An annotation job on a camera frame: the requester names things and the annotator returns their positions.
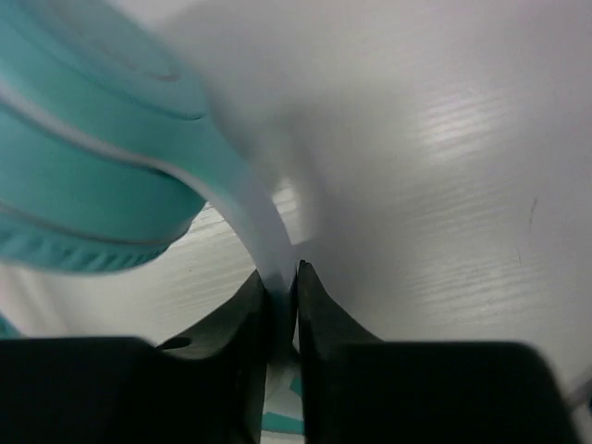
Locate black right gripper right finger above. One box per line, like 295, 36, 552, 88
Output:
295, 262, 580, 443

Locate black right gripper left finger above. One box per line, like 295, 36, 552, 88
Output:
1, 274, 267, 443

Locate teal headphones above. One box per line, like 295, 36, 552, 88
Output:
0, 0, 304, 436

